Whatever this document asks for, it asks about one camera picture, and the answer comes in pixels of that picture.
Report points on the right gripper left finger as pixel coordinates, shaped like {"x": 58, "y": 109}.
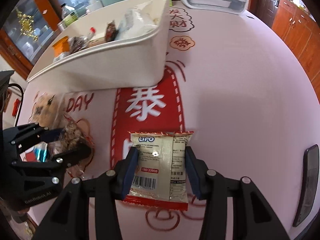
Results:
{"x": 68, "y": 217}

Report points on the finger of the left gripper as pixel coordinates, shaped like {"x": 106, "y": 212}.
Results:
{"x": 71, "y": 157}
{"x": 21, "y": 138}

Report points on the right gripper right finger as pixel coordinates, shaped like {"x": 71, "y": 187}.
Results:
{"x": 253, "y": 217}

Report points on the red snack bag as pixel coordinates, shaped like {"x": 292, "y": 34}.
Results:
{"x": 73, "y": 133}

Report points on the cream Lipo biscuit packet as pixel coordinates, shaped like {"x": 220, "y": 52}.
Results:
{"x": 160, "y": 176}

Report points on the orange white snack bar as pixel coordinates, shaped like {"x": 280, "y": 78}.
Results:
{"x": 61, "y": 49}

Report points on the dark red foil snack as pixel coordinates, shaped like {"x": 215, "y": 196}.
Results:
{"x": 111, "y": 32}

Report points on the large white blue snack bag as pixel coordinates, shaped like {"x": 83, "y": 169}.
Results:
{"x": 134, "y": 23}

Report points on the blue white candy packet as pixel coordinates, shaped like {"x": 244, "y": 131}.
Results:
{"x": 41, "y": 152}

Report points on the yellow crackers clear bag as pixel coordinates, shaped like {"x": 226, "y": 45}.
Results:
{"x": 46, "y": 110}

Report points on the black smartphone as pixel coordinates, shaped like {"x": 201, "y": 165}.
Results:
{"x": 309, "y": 184}

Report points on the white plastic storage bin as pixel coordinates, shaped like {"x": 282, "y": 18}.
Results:
{"x": 135, "y": 62}

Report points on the glass bottle green label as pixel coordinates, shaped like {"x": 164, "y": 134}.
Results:
{"x": 69, "y": 14}

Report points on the wooden cabinet wall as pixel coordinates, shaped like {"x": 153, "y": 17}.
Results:
{"x": 300, "y": 33}

